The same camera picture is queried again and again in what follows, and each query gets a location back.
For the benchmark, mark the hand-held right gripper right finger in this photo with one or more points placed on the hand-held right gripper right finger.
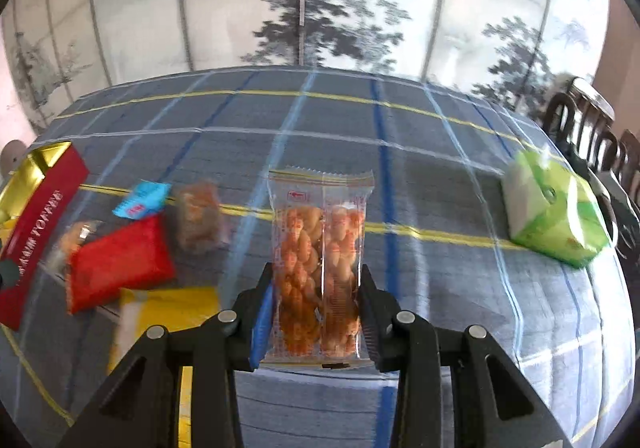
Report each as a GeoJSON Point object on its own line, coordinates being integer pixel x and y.
{"type": "Point", "coordinates": [372, 328]}

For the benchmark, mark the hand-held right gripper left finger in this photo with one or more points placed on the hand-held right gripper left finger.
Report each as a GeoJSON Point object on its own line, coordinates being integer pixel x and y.
{"type": "Point", "coordinates": [262, 328]}

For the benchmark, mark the clear fried twist packet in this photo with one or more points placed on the clear fried twist packet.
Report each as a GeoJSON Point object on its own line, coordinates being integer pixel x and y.
{"type": "Point", "coordinates": [320, 253]}

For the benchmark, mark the brown sesame candy packet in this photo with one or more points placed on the brown sesame candy packet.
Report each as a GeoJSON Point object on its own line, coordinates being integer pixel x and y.
{"type": "Point", "coordinates": [200, 218]}

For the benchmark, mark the red tin box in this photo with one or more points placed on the red tin box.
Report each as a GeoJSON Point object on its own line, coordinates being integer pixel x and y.
{"type": "Point", "coordinates": [45, 213]}

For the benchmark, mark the yellow snack packet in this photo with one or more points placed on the yellow snack packet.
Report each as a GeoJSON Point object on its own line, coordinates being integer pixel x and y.
{"type": "Point", "coordinates": [170, 308]}

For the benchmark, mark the red snack packet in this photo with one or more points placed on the red snack packet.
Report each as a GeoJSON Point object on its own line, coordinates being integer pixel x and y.
{"type": "Point", "coordinates": [120, 263]}

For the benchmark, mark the small blue candy packet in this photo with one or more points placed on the small blue candy packet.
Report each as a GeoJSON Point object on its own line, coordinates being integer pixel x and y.
{"type": "Point", "coordinates": [142, 200]}

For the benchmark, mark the clear pastry packet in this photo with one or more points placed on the clear pastry packet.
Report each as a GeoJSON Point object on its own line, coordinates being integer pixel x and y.
{"type": "Point", "coordinates": [75, 240]}

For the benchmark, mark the green tissue pack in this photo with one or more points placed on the green tissue pack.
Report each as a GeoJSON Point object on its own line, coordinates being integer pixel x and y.
{"type": "Point", "coordinates": [555, 218]}

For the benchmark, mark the grey cloth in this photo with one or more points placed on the grey cloth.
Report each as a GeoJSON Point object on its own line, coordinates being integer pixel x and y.
{"type": "Point", "coordinates": [620, 198]}

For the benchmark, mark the dark wooden chair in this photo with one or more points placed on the dark wooden chair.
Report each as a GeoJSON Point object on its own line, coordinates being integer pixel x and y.
{"type": "Point", "coordinates": [575, 112]}
{"type": "Point", "coordinates": [627, 152]}

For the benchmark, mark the small round disc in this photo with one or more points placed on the small round disc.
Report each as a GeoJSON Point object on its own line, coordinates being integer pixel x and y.
{"type": "Point", "coordinates": [12, 155]}

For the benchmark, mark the painted folding screen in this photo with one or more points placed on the painted folding screen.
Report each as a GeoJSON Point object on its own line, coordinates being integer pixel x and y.
{"type": "Point", "coordinates": [350, 2]}

